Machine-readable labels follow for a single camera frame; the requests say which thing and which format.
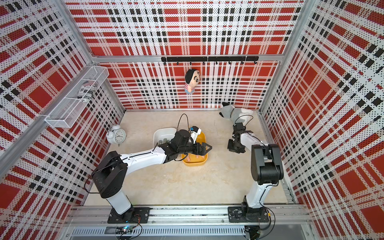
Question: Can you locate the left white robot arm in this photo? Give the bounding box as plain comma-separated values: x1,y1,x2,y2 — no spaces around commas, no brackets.
91,127,212,224

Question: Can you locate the white wire wall basket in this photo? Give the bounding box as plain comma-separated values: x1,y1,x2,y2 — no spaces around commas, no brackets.
45,66,109,129

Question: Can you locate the grey plush dog toy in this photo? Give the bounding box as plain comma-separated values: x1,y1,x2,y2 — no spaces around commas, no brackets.
219,102,254,126

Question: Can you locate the yellow storage box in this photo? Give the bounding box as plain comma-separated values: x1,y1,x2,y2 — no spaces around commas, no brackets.
183,132,209,167

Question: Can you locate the white storage box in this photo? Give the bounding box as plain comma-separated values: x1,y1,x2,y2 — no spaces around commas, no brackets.
153,128,177,146

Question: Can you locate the white alarm clock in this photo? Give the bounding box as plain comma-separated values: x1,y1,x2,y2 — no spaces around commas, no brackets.
106,125,127,146

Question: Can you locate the black hook rail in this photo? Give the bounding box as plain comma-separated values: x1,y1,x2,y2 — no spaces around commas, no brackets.
161,56,260,64

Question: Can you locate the striped can in basket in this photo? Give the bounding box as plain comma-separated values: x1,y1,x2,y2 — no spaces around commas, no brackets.
77,80,97,102

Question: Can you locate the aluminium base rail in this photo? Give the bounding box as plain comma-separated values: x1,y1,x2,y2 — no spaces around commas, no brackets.
60,205,315,240

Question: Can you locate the cartoon boy doll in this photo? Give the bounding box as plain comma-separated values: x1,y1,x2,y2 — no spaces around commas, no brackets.
185,69,201,94

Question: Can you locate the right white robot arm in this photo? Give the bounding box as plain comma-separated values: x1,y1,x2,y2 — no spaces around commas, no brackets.
228,123,284,223

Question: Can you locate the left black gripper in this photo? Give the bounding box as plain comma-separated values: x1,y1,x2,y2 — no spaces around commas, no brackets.
178,140,212,156

